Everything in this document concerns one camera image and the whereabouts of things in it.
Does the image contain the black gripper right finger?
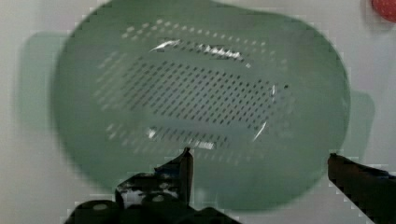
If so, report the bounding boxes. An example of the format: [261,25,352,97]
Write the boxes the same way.
[327,153,396,224]

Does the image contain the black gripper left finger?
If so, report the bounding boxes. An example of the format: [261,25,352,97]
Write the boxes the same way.
[64,147,240,224]

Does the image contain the green plastic strainer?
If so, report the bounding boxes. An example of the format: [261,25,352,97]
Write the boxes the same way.
[18,0,374,212]

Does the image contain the red toy fruit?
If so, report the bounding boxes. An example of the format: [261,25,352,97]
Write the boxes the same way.
[372,0,396,22]

